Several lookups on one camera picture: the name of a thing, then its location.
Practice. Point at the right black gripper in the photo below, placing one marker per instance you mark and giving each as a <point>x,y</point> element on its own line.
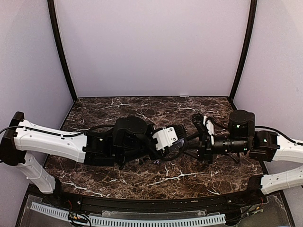
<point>204,146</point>

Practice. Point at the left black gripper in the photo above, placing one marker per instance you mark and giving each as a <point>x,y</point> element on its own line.
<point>161,155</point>

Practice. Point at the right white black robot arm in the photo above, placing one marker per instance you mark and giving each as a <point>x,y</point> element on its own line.
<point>258,142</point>

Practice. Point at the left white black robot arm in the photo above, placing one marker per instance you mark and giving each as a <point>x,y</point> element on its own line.
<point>105,145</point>

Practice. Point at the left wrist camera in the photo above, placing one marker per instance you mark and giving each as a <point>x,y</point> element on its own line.
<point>170,138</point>

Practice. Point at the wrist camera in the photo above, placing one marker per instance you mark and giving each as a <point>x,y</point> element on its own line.
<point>205,128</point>
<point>170,138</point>

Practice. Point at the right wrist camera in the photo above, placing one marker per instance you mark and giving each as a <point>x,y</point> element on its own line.
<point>205,128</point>

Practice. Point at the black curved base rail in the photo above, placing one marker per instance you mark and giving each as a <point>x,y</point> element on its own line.
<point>227,202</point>

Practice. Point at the white slotted cable duct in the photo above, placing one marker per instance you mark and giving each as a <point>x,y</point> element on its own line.
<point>131,219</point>

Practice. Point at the right black frame post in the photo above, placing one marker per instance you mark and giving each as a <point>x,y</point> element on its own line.
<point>244,51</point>

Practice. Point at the black frame post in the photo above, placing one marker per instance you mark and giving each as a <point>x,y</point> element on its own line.
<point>60,50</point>
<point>244,51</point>

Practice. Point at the left black frame post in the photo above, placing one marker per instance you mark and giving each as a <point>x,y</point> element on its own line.
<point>60,50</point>

